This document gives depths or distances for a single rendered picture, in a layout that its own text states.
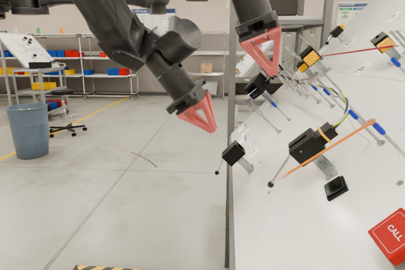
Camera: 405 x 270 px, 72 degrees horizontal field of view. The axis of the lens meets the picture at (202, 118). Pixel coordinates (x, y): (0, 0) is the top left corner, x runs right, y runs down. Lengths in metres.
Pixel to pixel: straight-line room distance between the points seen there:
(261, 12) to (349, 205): 0.34
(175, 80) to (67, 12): 8.80
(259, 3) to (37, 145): 3.69
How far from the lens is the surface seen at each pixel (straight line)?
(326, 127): 0.57
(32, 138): 3.95
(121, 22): 0.48
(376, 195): 0.51
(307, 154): 0.57
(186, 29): 0.50
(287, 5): 1.59
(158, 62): 0.54
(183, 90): 0.54
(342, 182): 0.56
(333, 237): 0.50
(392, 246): 0.39
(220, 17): 8.15
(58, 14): 9.43
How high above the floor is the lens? 1.29
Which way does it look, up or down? 14 degrees down
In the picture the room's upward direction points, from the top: straight up
